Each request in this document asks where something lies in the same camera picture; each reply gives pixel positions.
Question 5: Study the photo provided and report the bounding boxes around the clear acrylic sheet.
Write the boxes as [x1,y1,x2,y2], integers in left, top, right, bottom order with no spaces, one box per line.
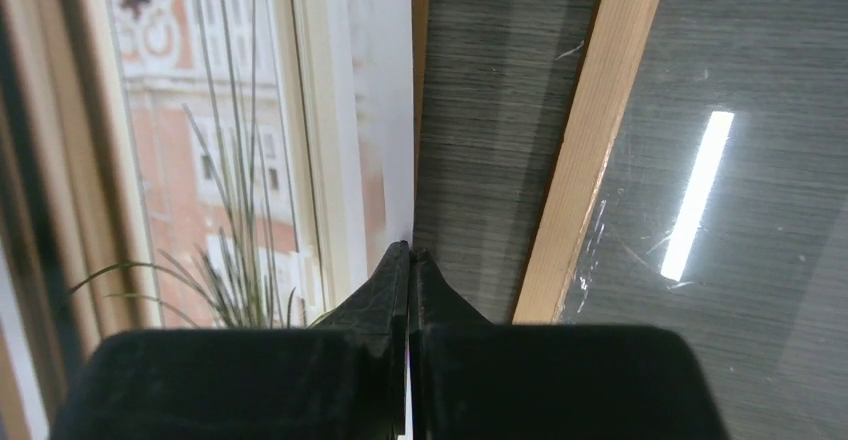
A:
[561,0,847,439]

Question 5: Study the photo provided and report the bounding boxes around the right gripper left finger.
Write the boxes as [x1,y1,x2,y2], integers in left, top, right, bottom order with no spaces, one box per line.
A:
[50,241,410,439]

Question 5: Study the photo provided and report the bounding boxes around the plant window photo print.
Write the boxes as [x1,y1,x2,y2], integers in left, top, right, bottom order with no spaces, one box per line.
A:
[1,0,377,438]

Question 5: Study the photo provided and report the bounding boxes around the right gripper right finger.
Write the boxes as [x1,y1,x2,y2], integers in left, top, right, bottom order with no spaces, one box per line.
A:
[409,249,728,439]

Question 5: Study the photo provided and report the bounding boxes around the brown cardboard backing board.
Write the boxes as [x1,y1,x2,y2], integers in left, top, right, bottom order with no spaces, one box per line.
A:
[411,0,429,177]

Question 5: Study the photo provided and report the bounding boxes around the orange wooden picture frame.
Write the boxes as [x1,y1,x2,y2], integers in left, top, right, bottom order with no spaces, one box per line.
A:
[512,0,659,324]

